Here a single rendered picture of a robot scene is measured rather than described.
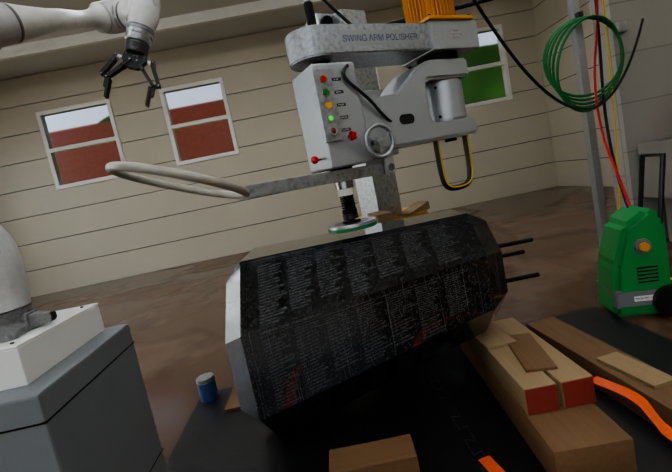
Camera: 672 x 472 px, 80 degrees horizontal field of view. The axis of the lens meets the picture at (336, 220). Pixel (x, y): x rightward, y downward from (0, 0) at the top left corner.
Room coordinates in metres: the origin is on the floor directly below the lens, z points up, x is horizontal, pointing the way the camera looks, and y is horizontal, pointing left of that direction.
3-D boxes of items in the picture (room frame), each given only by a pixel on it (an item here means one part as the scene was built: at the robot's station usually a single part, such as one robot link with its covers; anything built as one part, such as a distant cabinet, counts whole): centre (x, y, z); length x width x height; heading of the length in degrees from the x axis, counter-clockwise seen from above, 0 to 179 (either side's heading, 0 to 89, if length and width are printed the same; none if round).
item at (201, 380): (2.16, 0.90, 0.08); 0.10 x 0.10 x 0.13
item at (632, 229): (2.22, -1.62, 0.43); 0.35 x 0.35 x 0.87; 77
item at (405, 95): (1.94, -0.42, 1.30); 0.74 x 0.23 x 0.49; 117
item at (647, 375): (1.46, -1.01, 0.13); 0.25 x 0.10 x 0.01; 10
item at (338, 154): (1.81, -0.14, 1.32); 0.36 x 0.22 x 0.45; 117
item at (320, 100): (1.64, -0.06, 1.37); 0.08 x 0.03 x 0.28; 117
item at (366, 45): (1.93, -0.38, 1.62); 0.96 x 0.25 x 0.17; 117
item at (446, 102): (2.07, -0.66, 1.34); 0.19 x 0.19 x 0.20
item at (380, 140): (1.72, -0.23, 1.20); 0.15 x 0.10 x 0.15; 117
